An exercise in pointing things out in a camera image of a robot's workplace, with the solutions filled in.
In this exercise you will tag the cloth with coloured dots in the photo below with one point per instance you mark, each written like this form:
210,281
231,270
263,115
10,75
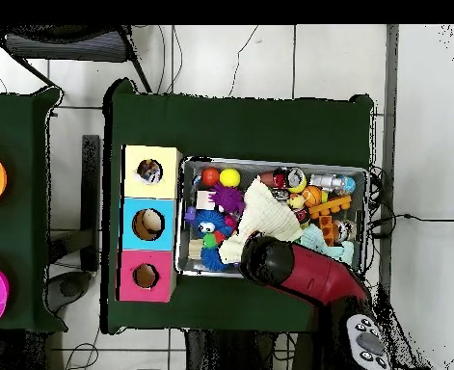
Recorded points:
149,171

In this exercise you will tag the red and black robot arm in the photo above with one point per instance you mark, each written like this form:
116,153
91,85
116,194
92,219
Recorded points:
315,273

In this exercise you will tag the silver mesh bin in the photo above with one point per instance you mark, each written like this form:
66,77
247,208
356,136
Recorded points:
257,165

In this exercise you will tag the wooden box with three holes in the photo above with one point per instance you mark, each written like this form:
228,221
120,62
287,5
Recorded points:
149,192

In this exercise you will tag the purple spiky ball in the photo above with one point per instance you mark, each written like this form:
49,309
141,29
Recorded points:
228,198

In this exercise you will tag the yellow ball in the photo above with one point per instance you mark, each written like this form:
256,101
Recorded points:
229,177

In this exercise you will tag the red ball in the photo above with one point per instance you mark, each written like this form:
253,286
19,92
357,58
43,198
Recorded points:
210,176

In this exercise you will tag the cream waffle cloth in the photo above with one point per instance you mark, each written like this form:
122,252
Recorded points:
267,216

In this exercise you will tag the black soda can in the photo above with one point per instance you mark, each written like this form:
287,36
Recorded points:
296,178

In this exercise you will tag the dark green table cloth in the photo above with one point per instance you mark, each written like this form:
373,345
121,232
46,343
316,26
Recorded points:
18,239
249,127

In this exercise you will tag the orange toy basketball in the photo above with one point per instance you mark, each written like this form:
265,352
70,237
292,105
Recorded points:
311,195

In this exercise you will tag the mint green cloth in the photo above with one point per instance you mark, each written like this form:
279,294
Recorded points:
313,237

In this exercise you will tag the orange toy brick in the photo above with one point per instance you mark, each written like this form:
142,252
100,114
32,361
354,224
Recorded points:
326,231

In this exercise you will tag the black panel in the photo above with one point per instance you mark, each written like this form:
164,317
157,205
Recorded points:
90,173

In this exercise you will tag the black mesh chair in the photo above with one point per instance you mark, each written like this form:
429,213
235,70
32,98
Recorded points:
68,46

